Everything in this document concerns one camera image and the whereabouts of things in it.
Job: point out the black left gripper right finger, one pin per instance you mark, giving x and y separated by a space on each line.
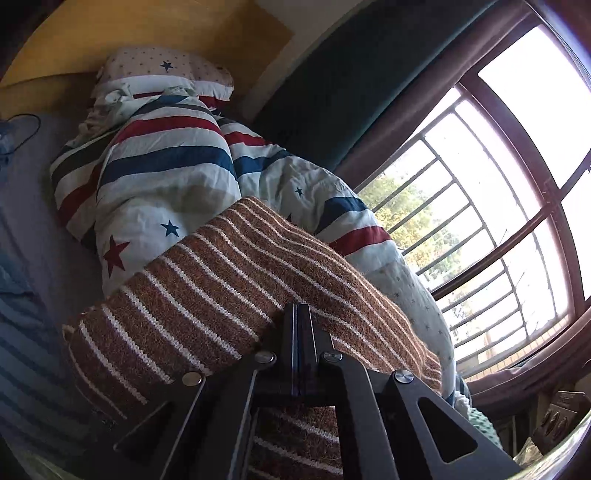
391 426

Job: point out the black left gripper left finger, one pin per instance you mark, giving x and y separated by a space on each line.
202 427

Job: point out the brown white-striped knit sweater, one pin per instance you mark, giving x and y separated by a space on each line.
218 295

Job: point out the blue striped bed sheet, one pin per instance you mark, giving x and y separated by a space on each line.
39 412

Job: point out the white window guard bars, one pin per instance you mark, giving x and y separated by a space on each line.
451 196

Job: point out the star and stripe quilt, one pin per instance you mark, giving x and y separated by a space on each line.
153 161

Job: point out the teal curtain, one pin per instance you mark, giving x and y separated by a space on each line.
333 97

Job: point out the star-patterned pillow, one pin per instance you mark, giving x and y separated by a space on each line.
138 71

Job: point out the wooden headboard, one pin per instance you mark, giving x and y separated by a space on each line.
55 69

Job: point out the brown window frame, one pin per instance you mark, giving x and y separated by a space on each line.
528 83

